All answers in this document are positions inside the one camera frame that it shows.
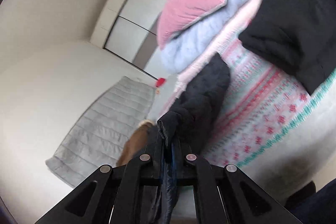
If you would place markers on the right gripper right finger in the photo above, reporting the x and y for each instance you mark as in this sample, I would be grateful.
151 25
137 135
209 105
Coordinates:
213 194

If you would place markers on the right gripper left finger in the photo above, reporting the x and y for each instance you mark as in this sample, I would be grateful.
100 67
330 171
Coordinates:
130 193

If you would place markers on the black quilted jacket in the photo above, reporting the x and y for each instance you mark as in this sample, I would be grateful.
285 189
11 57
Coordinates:
189 120

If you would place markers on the brown fleece garment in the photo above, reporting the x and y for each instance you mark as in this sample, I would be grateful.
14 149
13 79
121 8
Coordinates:
136 142

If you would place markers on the white bed sheet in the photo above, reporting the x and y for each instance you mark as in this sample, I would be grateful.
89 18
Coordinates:
291 163

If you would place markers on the patterned knit blanket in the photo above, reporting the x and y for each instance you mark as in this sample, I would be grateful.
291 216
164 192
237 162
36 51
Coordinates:
262 103

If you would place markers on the red small object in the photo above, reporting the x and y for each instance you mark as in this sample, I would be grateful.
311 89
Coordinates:
160 82

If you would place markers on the white sliding wardrobe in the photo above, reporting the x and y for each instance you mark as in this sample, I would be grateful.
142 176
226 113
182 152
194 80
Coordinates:
128 29

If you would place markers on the black fleece garment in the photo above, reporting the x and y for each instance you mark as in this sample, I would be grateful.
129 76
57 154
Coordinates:
297 36

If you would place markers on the light blue fluffy blanket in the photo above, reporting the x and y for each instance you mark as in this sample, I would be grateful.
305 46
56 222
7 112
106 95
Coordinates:
183 49

